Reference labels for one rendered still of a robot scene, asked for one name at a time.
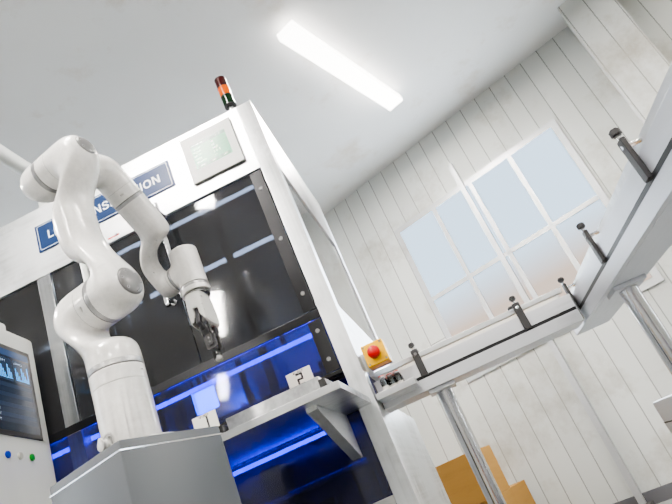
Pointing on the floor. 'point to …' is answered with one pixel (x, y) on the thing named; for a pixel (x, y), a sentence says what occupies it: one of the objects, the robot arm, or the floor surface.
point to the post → (390, 461)
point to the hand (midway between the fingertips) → (213, 342)
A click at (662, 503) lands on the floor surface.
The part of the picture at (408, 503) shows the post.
